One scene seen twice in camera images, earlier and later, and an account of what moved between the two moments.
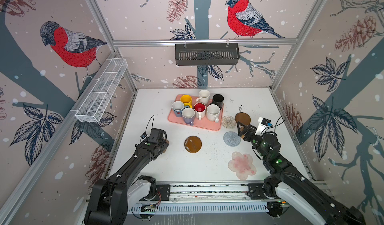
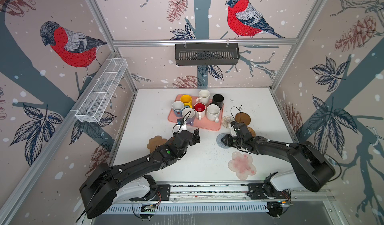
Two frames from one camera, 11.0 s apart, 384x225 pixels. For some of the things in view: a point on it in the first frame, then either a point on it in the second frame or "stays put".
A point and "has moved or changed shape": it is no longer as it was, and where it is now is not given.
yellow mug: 187,100 stays put
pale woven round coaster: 229,122 stays put
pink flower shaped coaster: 242,165 stays put
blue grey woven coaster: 231,139 has moved or changed shape
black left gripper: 164,143 to 193,140
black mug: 218,99 stays put
